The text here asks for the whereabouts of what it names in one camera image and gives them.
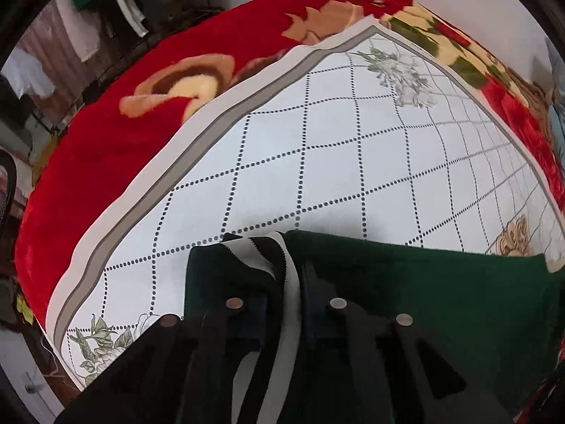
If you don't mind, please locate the green and white varsity jacket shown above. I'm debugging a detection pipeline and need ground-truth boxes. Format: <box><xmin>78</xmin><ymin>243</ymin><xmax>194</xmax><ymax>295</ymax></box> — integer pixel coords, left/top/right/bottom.
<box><xmin>176</xmin><ymin>229</ymin><xmax>565</xmax><ymax>424</ymax></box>

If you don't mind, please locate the dark round frame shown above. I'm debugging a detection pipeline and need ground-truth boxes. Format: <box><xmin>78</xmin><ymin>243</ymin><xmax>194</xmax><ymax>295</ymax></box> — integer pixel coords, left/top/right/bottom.
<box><xmin>0</xmin><ymin>148</ymin><xmax>19</xmax><ymax>235</ymax></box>

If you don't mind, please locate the pale pink hanging cloth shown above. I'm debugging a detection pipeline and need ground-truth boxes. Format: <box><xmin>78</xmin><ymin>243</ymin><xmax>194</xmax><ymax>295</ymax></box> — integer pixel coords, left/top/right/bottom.
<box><xmin>24</xmin><ymin>0</ymin><xmax>109</xmax><ymax>65</ymax></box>

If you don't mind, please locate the white diamond-patterned floral mat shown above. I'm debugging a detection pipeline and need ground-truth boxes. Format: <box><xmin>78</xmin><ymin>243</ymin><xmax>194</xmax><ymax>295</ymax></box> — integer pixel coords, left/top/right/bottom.
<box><xmin>45</xmin><ymin>14</ymin><xmax>548</xmax><ymax>391</ymax></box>

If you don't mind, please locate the red floral plush blanket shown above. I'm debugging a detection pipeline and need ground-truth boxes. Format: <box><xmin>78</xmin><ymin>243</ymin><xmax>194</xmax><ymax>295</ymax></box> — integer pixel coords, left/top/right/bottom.
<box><xmin>13</xmin><ymin>0</ymin><xmax>565</xmax><ymax>334</ymax></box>

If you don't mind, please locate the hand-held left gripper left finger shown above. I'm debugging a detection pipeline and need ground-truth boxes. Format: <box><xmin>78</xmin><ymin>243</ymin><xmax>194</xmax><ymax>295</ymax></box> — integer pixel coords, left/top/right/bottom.
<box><xmin>56</xmin><ymin>294</ymin><xmax>284</xmax><ymax>424</ymax></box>

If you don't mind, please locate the white cabinet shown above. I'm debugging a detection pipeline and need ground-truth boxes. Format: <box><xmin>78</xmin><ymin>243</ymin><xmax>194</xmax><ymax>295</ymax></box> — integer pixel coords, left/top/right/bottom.
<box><xmin>0</xmin><ymin>331</ymin><xmax>65</xmax><ymax>420</ymax></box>

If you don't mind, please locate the white hanging cloth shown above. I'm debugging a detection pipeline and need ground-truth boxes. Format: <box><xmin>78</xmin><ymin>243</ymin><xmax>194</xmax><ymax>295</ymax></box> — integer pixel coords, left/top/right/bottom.
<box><xmin>0</xmin><ymin>48</ymin><xmax>57</xmax><ymax>99</ymax></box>

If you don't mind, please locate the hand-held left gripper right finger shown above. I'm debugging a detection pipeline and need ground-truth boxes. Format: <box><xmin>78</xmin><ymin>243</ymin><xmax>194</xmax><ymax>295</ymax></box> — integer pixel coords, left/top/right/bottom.
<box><xmin>300</xmin><ymin>264</ymin><xmax>527</xmax><ymax>424</ymax></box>

